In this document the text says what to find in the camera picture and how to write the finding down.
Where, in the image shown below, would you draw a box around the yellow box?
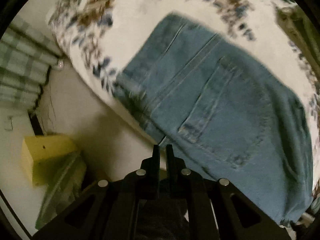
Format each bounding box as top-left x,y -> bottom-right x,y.
21,134 -> 78,187

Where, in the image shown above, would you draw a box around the blue denim jeans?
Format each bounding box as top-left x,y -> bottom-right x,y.
113,14 -> 313,224

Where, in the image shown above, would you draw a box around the green plaid curtain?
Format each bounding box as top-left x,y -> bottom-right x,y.
1,16 -> 63,110

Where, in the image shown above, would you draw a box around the floral white bed blanket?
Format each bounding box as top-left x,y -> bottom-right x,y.
46,0 -> 319,189

